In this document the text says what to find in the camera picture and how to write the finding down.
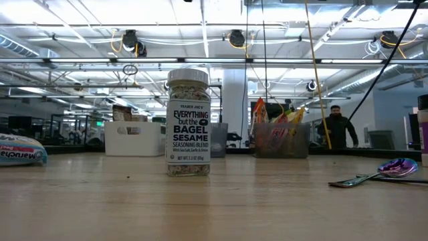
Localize orange Maruchan ramen packet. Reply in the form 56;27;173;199
251;97;270;148

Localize lime chili shrimp ramen packet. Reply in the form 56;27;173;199
269;112;290;148

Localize dark purple spoon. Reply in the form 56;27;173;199
328;157;419;189

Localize dark metal spoon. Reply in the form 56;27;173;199
356;173;428;185

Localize yellow blue Maruchan ramen packet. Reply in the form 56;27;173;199
0;133;48;167

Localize grey plastic bin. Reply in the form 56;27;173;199
210;122;229;159
253;122;311;159

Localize white round cap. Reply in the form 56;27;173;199
165;68;212;177

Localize black monitor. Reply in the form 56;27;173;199
250;101;285;127

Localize white plastic bin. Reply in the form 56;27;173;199
104;120;167;157

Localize person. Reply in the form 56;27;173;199
317;104;359;149

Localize black perforated metal case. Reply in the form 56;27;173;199
309;146;423;162

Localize grey chair back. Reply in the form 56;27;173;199
367;129;397;151

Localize yellow hanging cable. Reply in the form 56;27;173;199
304;0;332;150

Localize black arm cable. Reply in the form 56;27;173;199
347;0;421;122

